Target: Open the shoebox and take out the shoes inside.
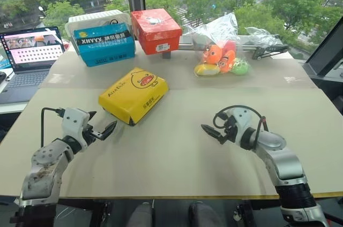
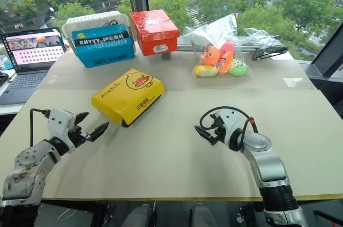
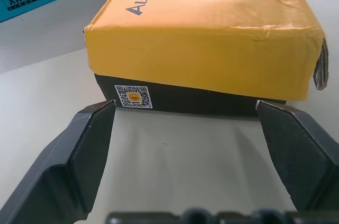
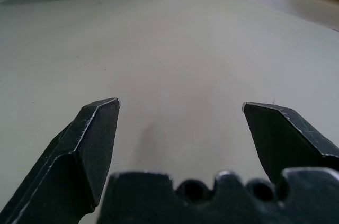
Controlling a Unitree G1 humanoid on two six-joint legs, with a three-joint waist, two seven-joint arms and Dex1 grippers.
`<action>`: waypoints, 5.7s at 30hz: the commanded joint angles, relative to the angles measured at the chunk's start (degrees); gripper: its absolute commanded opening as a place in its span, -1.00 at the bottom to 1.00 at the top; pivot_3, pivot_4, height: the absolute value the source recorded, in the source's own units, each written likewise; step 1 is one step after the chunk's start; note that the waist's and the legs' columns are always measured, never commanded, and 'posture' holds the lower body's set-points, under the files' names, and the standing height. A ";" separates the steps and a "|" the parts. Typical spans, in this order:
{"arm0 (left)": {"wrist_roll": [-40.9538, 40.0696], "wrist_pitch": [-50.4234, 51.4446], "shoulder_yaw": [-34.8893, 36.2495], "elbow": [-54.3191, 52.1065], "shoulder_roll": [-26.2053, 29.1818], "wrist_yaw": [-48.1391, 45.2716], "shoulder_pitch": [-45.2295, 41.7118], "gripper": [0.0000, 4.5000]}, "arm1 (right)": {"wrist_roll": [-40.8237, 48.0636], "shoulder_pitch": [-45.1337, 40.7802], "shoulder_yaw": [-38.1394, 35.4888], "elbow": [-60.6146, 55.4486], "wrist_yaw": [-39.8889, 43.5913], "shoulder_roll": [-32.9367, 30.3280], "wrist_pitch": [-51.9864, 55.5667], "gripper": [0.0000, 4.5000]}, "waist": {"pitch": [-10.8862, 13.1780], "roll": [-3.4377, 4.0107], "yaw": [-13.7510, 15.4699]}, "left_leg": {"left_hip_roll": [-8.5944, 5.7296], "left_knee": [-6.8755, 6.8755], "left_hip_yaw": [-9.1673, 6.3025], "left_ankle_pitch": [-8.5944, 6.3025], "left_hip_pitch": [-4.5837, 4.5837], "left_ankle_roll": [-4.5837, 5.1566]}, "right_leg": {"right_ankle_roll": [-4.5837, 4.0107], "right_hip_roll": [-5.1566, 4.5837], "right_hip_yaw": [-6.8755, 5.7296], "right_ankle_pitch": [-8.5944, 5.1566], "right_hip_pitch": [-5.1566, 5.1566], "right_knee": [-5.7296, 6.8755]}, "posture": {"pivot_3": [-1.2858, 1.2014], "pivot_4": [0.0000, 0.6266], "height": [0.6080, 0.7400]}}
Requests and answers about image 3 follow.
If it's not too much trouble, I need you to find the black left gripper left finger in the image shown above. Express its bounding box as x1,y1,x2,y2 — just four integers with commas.
0,99,117,224

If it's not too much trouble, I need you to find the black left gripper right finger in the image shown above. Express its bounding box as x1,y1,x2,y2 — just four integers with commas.
256,100,339,213

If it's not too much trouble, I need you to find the black box with QR code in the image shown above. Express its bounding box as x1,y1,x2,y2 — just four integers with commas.
93,73,289,118

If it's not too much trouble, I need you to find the yellow and black shoe box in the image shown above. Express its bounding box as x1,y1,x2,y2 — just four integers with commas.
81,0,331,101

